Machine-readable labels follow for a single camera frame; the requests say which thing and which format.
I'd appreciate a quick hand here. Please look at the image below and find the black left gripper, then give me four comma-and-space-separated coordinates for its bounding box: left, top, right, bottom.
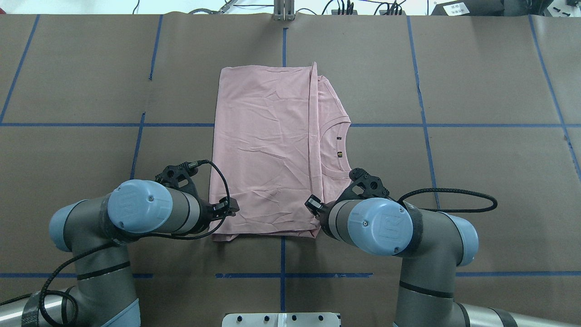
154, 161, 240, 226

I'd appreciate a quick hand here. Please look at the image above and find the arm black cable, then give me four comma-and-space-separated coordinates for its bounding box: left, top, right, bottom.
0, 160, 232, 327
397, 188, 498, 213

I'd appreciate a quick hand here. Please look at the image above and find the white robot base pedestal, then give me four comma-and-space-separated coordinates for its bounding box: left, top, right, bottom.
222, 312, 342, 327

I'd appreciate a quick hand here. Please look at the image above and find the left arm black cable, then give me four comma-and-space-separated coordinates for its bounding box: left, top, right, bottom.
0, 160, 232, 327

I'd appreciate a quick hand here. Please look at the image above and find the black power box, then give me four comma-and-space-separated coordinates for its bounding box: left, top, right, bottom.
429, 0, 505, 16

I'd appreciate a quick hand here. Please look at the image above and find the aluminium frame post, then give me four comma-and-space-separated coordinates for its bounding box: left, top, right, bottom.
272, 0, 296, 21

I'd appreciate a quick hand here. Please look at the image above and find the pink t-shirt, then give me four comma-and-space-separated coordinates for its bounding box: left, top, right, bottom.
211, 63, 351, 242

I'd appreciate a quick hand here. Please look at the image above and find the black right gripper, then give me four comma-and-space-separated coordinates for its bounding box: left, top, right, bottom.
305, 168, 391, 221

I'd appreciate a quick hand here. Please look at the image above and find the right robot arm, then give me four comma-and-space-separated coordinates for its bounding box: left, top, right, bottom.
305, 168, 566, 327

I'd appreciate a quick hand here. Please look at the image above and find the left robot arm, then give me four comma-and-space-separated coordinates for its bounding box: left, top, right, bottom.
1, 160, 239, 327

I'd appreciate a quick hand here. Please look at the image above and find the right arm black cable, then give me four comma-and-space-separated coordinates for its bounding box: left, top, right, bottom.
397, 188, 498, 213

